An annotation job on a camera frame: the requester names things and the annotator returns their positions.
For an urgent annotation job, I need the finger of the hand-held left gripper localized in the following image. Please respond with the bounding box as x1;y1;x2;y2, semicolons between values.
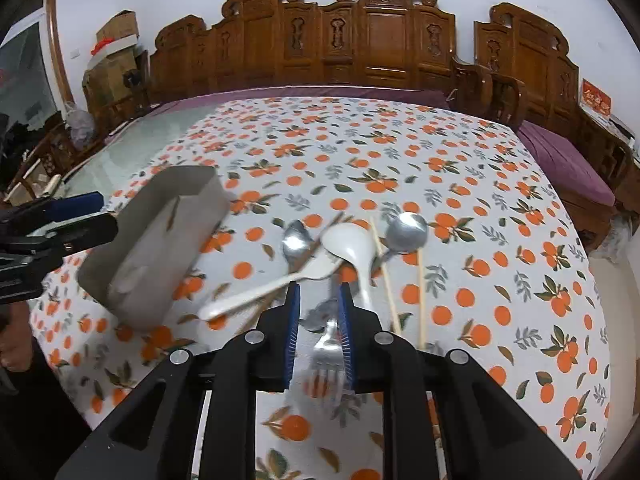
0;191;105;232
0;213;119;262

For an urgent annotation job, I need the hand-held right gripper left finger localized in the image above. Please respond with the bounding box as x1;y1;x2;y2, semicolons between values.
55;282;303;480

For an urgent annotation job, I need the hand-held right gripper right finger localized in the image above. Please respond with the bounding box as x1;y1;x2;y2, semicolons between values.
337;282;583;480

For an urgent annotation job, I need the metal fork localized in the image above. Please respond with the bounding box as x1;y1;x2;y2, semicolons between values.
300;280;351;406

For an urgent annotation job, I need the dark brown chopstick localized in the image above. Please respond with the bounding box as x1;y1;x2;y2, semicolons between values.
232;290;281;336
292;212;346;273

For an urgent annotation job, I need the white plastic fork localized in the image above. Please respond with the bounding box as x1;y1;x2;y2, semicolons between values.
197;255;345;322

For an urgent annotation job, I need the stainless steel tray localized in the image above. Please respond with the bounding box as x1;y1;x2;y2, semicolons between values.
76;165;232;332

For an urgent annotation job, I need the light bamboo chopstick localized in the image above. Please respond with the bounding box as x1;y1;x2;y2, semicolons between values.
369;216;402;336
416;249;428;350

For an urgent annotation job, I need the oval metal spoon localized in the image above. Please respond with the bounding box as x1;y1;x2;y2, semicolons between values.
281;220;315;276

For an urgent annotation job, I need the white plastic spoon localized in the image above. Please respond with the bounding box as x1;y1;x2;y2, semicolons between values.
320;223;376;313

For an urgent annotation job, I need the round metal spoon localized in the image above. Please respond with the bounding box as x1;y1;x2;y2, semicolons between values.
372;211;429;266

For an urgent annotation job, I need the person's left hand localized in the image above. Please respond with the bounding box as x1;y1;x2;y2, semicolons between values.
0;310;24;372

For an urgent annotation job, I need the small wooden chair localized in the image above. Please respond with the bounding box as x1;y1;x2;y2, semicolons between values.
4;119;72;203

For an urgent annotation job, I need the clear plastic bag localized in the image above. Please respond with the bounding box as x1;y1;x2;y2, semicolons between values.
597;217;640;263
64;101;97;150

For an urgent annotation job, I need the large cardboard box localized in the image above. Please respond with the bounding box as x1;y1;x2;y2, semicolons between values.
81;52;139;108

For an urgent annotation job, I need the dark clothing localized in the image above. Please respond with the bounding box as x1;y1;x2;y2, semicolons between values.
0;305;96;480

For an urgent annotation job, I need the white and red box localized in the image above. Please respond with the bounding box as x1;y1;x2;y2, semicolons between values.
89;35;139;60

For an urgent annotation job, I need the small cardboard box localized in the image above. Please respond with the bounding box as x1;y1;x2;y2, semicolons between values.
96;9;139;43

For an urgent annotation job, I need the orange print tablecloth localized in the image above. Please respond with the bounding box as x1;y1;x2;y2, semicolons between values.
30;96;613;480

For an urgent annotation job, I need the long purple seat cushion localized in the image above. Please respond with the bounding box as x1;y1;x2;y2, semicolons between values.
157;86;453;108

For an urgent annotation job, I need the short purple seat cushion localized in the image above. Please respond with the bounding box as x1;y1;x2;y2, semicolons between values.
517;119;617;207

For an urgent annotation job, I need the carved wooden sofa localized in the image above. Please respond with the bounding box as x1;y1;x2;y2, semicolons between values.
149;0;496;107

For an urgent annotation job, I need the wooden side table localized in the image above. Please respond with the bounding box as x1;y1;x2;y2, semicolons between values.
580;105;640;221

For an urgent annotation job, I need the carved wooden armchair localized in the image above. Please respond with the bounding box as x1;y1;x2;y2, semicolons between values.
472;2;640;251

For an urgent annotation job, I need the red sign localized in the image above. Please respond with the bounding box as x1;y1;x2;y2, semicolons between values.
580;79;614;122

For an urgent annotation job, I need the wooden door frame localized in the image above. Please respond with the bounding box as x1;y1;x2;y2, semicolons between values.
42;0;76;111

